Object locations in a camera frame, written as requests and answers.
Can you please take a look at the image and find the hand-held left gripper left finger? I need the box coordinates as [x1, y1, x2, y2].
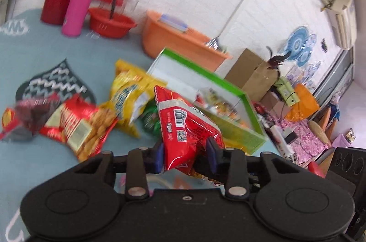
[73, 141, 165, 200]

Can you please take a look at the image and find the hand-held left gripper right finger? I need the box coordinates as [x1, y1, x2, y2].
[206, 137, 311, 199]

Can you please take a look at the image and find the green cardboard box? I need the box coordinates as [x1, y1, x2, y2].
[146, 48, 269, 155]

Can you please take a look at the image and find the red mini snack packet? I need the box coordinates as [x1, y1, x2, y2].
[153, 85, 225, 176]

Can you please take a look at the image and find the yellow bread packet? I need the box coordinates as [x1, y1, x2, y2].
[109, 59, 168, 139]

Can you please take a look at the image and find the red fried snack packet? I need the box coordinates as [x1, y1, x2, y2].
[38, 95, 118, 162]

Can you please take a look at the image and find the red dried dates packet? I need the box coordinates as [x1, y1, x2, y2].
[0, 95, 62, 142]

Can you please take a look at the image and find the red stool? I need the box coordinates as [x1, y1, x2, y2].
[309, 160, 326, 177]

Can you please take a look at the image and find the small green candy packet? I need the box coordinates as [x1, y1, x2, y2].
[141, 103, 162, 137]

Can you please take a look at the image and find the pink floral cloth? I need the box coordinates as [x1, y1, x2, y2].
[266, 113, 335, 165]

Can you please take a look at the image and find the white power strip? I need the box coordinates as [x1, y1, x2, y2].
[270, 125, 298, 145]

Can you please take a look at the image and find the brown cardboard box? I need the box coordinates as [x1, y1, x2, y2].
[224, 48, 279, 102]

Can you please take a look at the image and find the light green shoe box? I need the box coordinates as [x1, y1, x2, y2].
[276, 76, 301, 107]

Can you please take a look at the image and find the metal bowl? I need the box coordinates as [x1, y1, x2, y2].
[204, 38, 226, 52]

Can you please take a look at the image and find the orange plastic basin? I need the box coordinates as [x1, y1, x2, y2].
[142, 11, 233, 72]

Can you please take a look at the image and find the dark purple potted plant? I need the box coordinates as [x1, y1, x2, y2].
[266, 46, 290, 71]

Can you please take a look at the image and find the small red plastic bowl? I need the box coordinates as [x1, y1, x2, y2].
[88, 8, 137, 39]

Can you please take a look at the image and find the white air conditioner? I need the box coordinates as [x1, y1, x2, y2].
[326, 0, 358, 50]

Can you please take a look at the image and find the teal printed tablecloth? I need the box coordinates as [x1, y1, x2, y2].
[0, 8, 275, 242]

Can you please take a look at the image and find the pink insulated bottle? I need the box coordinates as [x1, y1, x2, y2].
[62, 0, 102, 37]

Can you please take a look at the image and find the blue paper fans wall decoration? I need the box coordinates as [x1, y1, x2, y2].
[283, 26, 318, 68]

